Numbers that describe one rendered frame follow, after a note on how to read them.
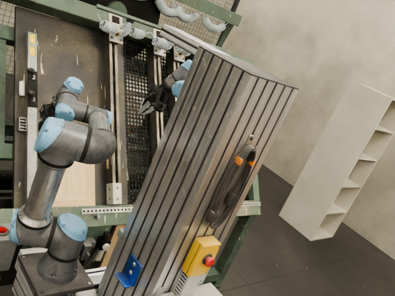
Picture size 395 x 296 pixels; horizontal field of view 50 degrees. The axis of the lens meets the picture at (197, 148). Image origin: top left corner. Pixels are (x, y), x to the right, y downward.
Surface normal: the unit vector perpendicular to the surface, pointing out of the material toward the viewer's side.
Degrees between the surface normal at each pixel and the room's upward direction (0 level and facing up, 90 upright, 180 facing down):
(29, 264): 0
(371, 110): 90
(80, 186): 53
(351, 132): 90
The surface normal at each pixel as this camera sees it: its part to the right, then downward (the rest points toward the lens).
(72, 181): 0.70, -0.15
